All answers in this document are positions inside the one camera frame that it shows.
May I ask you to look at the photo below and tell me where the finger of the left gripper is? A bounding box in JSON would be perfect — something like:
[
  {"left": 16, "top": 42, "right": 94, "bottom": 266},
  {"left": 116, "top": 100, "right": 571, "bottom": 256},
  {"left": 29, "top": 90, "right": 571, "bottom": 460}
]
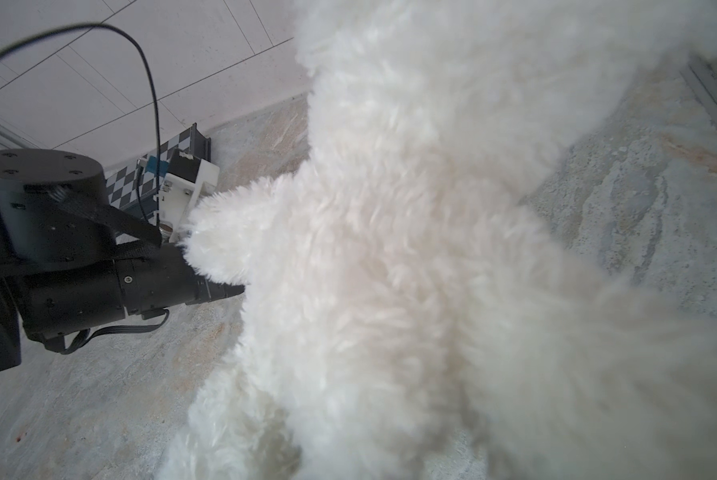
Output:
[{"left": 204, "top": 280, "right": 246, "bottom": 302}]

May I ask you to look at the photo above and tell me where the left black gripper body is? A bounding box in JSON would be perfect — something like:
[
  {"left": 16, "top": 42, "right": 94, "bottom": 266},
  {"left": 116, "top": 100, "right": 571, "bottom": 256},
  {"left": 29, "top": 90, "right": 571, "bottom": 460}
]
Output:
[{"left": 0, "top": 149, "right": 214, "bottom": 372}]

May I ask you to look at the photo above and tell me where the white teddy bear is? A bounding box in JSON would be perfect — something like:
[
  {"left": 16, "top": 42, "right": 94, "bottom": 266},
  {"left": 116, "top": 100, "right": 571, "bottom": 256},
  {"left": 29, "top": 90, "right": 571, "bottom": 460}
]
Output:
[{"left": 158, "top": 1, "right": 717, "bottom": 479}]

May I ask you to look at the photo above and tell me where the folded black white chessboard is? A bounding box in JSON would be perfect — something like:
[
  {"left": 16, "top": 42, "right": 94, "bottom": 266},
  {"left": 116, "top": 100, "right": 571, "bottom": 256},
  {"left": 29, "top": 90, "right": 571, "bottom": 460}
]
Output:
[{"left": 106, "top": 124, "right": 212, "bottom": 222}]

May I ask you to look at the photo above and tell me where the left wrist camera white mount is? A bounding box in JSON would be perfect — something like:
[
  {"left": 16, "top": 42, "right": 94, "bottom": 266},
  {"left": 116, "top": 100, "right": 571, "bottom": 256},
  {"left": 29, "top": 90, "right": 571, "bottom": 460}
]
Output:
[{"left": 156, "top": 150, "right": 220, "bottom": 243}]

